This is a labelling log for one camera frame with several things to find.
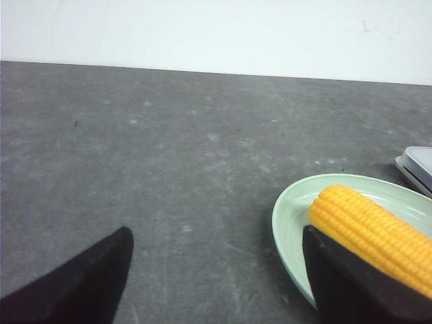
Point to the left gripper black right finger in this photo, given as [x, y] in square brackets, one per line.
[347, 289]

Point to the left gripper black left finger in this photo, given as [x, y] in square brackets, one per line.
[85, 289]

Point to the yellow corn cob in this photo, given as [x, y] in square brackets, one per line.
[375, 235]

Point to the light green plate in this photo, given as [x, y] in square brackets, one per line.
[290, 215]

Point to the silver digital kitchen scale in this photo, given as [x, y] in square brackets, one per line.
[415, 165]

